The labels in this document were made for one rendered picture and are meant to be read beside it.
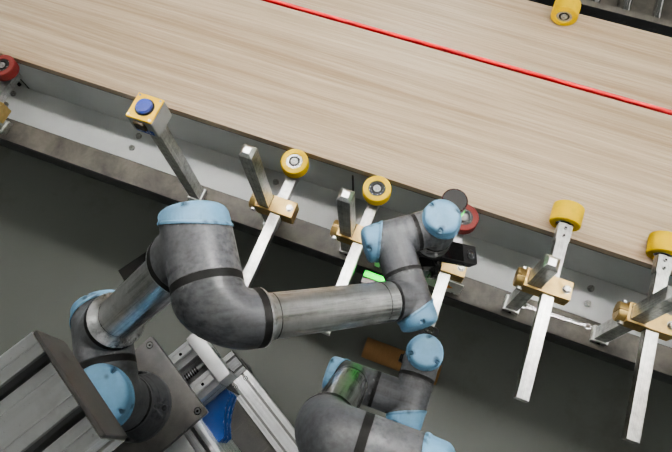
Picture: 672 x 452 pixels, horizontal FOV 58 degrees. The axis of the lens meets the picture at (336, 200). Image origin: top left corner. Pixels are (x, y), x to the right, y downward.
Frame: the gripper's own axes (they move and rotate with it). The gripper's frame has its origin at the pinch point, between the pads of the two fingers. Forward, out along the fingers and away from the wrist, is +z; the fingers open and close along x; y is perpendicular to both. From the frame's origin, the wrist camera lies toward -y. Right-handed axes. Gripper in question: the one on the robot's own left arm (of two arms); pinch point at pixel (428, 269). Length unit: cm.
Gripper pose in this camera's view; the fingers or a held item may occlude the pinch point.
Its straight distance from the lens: 149.7
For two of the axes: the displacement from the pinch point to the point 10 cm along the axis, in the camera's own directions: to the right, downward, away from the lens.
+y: -10.0, -0.1, 0.0
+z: 0.0, 4.0, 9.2
